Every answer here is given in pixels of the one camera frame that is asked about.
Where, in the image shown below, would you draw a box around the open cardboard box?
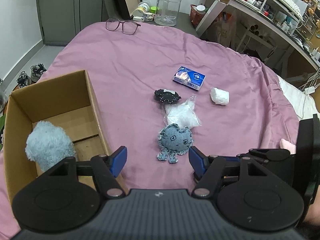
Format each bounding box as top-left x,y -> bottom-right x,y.
3,70 -> 113,200

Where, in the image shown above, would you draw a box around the white desk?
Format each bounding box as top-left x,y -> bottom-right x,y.
195,0 -> 320,75

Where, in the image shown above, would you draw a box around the black speckled scrunchie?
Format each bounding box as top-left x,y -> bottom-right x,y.
154,89 -> 181,105

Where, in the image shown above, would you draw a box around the white tissue wad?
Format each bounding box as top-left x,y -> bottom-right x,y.
210,87 -> 229,106

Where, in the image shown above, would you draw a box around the large clear water jug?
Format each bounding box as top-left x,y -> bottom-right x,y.
154,0 -> 181,27

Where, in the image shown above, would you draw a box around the light blue fluffy plush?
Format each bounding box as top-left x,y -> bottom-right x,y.
25,121 -> 76,172

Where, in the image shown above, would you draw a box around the white charger block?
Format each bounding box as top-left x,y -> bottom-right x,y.
133,16 -> 145,22

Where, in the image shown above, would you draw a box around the grey denim octopus toy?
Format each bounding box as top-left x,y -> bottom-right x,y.
157,124 -> 193,164

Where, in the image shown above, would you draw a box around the blue tissue pack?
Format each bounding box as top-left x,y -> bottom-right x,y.
172,66 -> 206,91

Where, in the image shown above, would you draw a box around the grey wardrobe door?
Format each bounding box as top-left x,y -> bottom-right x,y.
36,0 -> 108,46

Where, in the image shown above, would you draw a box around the clear plastic stuffing bag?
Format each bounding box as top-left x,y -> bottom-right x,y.
164,96 -> 202,129

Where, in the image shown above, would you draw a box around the purple framed eyeglasses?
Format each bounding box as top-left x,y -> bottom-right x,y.
105,18 -> 141,35

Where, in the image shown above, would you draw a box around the person's right hand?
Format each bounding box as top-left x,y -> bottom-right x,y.
279,139 -> 296,154

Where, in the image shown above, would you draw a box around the pink bed cover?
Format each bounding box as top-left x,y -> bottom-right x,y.
16,22 -> 300,239

